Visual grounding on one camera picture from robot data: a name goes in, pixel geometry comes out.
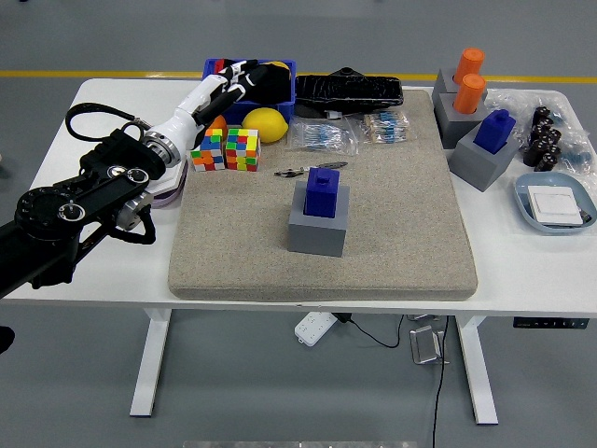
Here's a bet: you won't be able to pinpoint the bag of black capacitors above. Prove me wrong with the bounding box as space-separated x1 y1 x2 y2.
521 105 563 173

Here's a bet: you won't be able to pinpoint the black plug with cord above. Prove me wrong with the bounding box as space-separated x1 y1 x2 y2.
334 313 403 349

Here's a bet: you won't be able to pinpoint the orange round seal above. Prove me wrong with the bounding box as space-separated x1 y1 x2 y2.
452 73 488 116
453 47 486 86

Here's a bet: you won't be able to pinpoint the grey square-slot seal holder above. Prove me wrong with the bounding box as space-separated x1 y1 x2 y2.
286 181 351 258
449 121 522 193

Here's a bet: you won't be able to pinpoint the colourful puzzle cube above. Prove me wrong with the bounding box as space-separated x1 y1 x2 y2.
189 128 226 173
224 128 261 173

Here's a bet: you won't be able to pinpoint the silver metal bracket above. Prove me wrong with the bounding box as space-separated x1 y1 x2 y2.
408 325 451 366

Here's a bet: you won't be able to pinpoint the clear plastic bag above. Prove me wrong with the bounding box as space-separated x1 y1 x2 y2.
484 88 577 125

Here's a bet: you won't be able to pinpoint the thin black floor cable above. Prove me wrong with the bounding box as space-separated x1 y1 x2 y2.
431 315 450 448

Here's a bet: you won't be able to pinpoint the blue square seal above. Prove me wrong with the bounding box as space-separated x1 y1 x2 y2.
302 166 340 219
472 109 517 154

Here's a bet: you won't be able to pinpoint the grey-brown mat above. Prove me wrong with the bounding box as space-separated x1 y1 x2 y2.
167 88 479 302

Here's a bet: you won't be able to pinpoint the purple plate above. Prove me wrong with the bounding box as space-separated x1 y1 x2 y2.
151 161 189 209

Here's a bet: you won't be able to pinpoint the black wrapped keyboard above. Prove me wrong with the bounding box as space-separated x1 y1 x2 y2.
294 74 405 113

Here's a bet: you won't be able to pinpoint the white table leg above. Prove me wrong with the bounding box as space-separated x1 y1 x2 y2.
454 315 499 426
129 307 172 418

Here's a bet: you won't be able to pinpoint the grey round-slot seal holder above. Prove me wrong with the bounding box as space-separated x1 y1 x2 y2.
431 67 467 113
439 91 490 150

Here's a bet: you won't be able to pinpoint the clear bag blue components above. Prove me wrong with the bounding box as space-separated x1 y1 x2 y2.
559 133 597 176

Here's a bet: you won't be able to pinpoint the black plastic mount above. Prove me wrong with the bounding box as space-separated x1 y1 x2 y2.
328 66 370 80

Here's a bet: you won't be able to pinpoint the black cloth bag red trim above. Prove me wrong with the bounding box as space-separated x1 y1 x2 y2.
215 58 293 103

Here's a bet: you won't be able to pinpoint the black table control panel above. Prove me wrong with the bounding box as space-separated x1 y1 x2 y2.
512 316 590 330

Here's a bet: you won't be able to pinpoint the clear bag blue resistors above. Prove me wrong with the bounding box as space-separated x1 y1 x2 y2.
287 116 361 157

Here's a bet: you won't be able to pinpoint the blue plastic bin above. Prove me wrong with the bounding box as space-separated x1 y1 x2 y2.
196 57 298 123

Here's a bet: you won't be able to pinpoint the clear bag tan resistors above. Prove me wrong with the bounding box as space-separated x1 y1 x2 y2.
357 111 412 145

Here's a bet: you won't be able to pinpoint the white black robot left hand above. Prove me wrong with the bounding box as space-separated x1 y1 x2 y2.
147 59 271 146

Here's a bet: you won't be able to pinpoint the light blue plate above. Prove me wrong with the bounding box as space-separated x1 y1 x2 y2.
513 172 597 236

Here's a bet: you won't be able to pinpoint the yellow lemon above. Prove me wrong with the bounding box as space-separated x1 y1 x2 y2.
241 106 289 145

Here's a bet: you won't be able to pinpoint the white power strip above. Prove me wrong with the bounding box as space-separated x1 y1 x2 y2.
293 311 338 348

